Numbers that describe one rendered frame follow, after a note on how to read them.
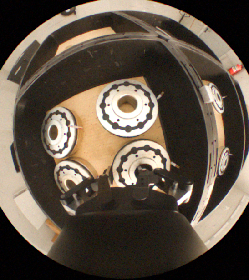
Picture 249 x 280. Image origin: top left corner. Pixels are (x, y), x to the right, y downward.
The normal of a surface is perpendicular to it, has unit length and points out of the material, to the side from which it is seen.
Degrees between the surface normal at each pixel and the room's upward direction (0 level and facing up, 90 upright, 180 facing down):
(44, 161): 90
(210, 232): 90
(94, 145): 0
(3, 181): 90
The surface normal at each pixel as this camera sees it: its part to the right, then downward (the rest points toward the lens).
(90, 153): 0.00, 0.04
